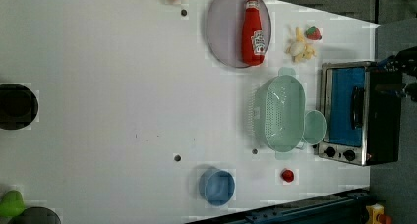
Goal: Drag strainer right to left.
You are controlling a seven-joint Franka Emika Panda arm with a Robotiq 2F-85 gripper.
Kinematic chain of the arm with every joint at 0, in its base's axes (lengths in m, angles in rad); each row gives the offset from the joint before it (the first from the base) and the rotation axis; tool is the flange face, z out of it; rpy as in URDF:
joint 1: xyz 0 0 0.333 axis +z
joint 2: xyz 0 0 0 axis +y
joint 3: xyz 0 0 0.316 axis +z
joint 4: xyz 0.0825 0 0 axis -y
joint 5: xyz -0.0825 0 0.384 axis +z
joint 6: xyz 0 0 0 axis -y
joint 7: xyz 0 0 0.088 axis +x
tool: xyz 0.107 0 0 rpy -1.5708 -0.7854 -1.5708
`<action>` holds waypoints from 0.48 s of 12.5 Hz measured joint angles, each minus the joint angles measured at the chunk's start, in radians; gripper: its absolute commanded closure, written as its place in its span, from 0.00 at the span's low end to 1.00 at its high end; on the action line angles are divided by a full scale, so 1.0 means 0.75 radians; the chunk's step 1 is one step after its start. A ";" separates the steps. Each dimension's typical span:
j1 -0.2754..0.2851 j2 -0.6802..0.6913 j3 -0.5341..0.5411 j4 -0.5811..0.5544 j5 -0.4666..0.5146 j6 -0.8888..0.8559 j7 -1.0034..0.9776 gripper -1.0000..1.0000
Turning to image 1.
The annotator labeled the grey round plate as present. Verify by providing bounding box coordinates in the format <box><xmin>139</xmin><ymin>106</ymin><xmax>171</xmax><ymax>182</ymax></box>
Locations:
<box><xmin>206</xmin><ymin>0</ymin><xmax>271</xmax><ymax>68</ymax></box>

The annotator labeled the small red toy fruit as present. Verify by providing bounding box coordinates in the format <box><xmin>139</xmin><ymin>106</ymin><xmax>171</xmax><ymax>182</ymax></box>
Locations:
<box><xmin>281</xmin><ymin>169</ymin><xmax>294</xmax><ymax>183</ymax></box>

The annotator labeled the red ketchup bottle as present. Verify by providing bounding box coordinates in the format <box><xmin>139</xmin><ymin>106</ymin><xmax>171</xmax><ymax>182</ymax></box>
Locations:
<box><xmin>241</xmin><ymin>0</ymin><xmax>266</xmax><ymax>66</ymax></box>

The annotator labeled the toy strawberry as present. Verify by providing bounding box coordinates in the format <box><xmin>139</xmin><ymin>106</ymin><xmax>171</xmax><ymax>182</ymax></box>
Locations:
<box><xmin>305</xmin><ymin>26</ymin><xmax>322</xmax><ymax>40</ymax></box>

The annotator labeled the blue bowl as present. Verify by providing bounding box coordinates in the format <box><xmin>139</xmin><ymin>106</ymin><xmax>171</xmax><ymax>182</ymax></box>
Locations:
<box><xmin>198</xmin><ymin>168</ymin><xmax>235</xmax><ymax>206</ymax></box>

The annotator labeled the blue metal frame rail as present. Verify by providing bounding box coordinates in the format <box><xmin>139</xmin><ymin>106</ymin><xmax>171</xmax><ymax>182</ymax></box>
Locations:
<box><xmin>187</xmin><ymin>189</ymin><xmax>376</xmax><ymax>224</ymax></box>

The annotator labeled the green plastic strainer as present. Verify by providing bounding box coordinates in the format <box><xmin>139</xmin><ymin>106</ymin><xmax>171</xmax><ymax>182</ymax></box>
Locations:
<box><xmin>248</xmin><ymin>68</ymin><xmax>306</xmax><ymax>160</ymax></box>

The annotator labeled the black cylindrical container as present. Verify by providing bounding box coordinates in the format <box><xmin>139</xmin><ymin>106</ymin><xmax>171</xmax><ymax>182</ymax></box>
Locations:
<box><xmin>0</xmin><ymin>84</ymin><xmax>38</xmax><ymax>131</ymax></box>

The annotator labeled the toy peeled banana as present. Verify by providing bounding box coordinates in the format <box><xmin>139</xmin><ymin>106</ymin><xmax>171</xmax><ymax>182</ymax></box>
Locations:
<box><xmin>285</xmin><ymin>28</ymin><xmax>316</xmax><ymax>63</ymax></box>

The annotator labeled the black toaster oven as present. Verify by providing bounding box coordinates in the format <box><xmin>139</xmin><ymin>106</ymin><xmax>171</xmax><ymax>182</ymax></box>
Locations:
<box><xmin>318</xmin><ymin>61</ymin><xmax>402</xmax><ymax>166</ymax></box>

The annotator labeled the dark grey round container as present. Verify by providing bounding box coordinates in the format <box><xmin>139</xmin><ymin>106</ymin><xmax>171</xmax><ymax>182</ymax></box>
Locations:
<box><xmin>8</xmin><ymin>207</ymin><xmax>61</xmax><ymax>224</ymax></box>

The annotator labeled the green toy pear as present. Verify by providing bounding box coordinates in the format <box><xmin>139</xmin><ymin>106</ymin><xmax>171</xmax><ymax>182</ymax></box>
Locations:
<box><xmin>0</xmin><ymin>191</ymin><xmax>25</xmax><ymax>217</ymax></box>

